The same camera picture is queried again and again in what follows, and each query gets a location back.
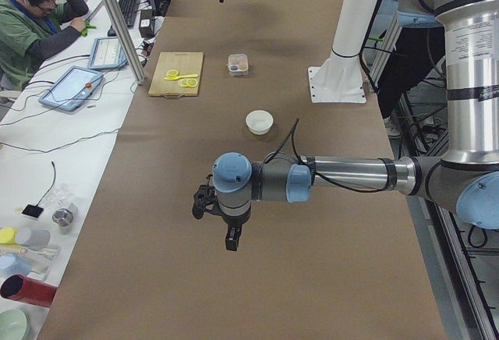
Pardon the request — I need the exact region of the green bowl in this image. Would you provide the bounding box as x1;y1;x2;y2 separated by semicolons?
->
0;310;29;340

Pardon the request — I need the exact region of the black keyboard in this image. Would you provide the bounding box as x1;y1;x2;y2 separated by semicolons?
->
118;0;140;28

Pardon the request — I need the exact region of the blue teach pendant far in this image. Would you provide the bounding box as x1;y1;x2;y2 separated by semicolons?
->
87;37;127;70

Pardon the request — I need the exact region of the lemon slice lower left pair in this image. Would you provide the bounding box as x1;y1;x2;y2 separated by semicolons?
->
186;78;198;87

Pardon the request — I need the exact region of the person in green jacket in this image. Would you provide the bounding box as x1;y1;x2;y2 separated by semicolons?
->
1;0;89;91

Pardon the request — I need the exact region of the lemon slice top right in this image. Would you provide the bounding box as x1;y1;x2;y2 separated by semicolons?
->
165;69;179;80

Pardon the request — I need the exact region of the yellow plastic knife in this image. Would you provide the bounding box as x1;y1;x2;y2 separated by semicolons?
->
164;73;199;80

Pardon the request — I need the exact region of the lemon slice upper left pair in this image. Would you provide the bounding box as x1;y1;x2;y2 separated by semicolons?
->
178;79;189;87

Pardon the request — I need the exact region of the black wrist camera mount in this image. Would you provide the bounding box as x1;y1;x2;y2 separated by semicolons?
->
192;174;222;220

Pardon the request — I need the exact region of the grey cup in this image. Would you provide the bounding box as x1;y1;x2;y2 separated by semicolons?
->
15;228;51;250

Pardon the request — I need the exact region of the blue teach pendant near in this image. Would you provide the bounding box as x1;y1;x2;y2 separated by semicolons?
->
38;66;104;112

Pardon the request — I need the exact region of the white bowl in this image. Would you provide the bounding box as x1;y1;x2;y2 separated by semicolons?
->
245;110;274;135

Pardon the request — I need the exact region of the clear plastic egg box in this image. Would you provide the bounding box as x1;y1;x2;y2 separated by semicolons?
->
227;53;249;76

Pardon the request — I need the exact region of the yellow cup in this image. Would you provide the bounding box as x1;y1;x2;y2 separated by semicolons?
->
0;227;17;245

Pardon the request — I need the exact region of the blue teach pendant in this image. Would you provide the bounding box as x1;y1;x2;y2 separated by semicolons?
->
87;37;127;70
38;66;104;112

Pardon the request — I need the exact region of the lemon slice pair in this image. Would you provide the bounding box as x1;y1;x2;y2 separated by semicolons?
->
178;79;189;87
186;78;198;87

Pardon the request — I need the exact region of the aluminium frame post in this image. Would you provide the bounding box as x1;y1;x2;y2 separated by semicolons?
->
102;0;146;85

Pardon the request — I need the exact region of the wooden cutting board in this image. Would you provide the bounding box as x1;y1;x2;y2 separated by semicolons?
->
148;52;203;97

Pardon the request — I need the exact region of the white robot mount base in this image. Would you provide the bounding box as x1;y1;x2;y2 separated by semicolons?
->
309;0;378;104

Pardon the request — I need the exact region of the red cylinder bottle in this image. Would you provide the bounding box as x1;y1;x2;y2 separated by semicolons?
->
1;274;58;308

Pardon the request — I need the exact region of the metal cylinder part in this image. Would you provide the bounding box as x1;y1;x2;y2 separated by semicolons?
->
51;203;78;235

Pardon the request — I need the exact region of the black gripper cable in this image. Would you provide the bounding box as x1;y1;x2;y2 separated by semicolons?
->
263;118;391;193

